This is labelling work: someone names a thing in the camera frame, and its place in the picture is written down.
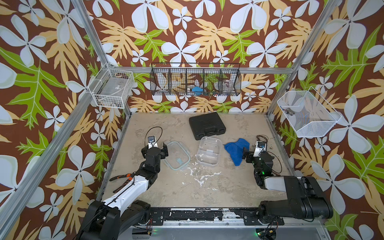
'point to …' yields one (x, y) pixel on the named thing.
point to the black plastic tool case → (206, 124)
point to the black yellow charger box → (261, 146)
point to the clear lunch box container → (209, 151)
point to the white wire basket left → (112, 87)
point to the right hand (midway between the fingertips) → (251, 147)
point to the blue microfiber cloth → (235, 150)
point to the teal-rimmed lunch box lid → (179, 156)
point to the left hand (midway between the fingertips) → (156, 143)
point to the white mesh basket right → (308, 113)
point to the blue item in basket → (197, 90)
